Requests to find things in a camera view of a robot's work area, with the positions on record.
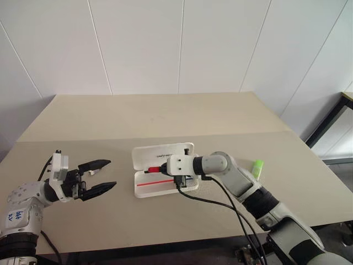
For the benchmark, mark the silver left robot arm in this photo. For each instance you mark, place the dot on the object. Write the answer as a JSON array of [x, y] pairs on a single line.
[[24, 198]]

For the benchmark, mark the black framed side table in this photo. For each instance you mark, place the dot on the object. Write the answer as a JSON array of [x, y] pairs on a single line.
[[328, 121]]

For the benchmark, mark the red marker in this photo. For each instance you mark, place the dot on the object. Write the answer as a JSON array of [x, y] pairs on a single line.
[[154, 169]]

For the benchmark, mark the dark brownish device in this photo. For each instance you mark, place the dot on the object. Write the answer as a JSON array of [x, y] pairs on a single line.
[[248, 254]]

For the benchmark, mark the green marker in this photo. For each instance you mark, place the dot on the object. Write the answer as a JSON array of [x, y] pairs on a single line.
[[257, 168]]

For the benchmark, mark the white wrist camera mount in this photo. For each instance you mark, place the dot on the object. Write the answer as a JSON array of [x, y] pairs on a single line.
[[179, 164], [60, 165]]

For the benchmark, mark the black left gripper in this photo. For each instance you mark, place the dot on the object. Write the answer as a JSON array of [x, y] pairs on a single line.
[[71, 183]]

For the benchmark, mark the small white marker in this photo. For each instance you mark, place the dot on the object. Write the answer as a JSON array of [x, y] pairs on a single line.
[[94, 172]]

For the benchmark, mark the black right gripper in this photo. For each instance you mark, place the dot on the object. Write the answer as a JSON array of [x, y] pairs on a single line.
[[182, 182]]

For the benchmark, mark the white hard pencil case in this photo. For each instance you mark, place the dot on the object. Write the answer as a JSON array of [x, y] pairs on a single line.
[[154, 154]]

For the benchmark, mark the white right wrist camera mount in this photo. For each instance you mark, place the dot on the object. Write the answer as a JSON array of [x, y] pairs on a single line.
[[179, 164]]

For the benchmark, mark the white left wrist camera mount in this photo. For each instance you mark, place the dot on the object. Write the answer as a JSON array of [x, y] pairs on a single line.
[[60, 165]]

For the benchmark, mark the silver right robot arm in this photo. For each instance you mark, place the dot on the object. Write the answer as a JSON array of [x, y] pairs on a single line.
[[218, 163]]

